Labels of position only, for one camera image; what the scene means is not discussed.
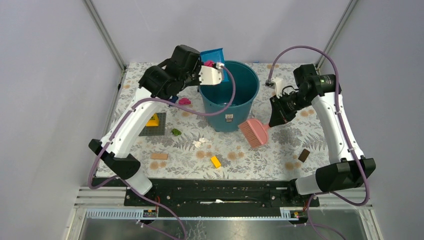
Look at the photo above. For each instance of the magenta crumpled paper scrap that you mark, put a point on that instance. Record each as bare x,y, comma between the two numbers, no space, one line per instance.
209,63

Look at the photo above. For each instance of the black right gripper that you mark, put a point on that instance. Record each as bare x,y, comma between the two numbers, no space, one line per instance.
279,115

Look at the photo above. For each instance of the yellow rectangular block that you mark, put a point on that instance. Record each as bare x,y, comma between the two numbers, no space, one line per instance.
215,161

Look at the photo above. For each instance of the tan wooden block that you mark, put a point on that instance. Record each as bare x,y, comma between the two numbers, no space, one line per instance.
159,156

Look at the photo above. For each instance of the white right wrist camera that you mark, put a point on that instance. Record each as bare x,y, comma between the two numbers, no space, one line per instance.
277,84

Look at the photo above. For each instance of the dark brown wooden block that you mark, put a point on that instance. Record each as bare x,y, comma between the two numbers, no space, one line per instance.
303,155

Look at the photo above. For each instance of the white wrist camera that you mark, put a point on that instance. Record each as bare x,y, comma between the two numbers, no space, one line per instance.
277,84
211,75

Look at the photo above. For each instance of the small pink paper scrap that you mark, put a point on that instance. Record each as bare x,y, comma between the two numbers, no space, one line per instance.
184,101

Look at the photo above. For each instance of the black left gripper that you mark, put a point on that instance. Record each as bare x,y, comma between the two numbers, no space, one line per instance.
197,81

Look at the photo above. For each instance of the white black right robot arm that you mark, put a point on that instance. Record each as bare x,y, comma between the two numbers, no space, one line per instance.
349,167

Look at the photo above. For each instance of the white crumpled paper scrap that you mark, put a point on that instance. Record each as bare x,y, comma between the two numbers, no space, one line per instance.
202,142

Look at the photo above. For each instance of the blue plastic dustpan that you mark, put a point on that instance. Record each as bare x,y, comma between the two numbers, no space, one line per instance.
215,55

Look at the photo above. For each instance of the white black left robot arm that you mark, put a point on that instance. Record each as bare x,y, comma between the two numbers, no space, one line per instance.
157,85

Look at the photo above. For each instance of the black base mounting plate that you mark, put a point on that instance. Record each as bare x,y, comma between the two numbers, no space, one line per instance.
226,198

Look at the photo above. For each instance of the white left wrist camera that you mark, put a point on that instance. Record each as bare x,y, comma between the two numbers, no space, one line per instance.
211,75

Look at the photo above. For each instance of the pink hand brush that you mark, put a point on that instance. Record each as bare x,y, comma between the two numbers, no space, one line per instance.
255,132

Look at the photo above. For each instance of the small green paper scrap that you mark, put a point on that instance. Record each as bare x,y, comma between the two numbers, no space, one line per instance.
176,132

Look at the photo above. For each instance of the dark blue paper scrap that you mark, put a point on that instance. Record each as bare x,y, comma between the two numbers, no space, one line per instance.
173,99

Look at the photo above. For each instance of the teal plastic bucket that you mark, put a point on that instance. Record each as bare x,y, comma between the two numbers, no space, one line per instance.
216,97

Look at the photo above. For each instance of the yellow toy brick house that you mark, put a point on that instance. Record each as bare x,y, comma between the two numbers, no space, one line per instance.
154,121

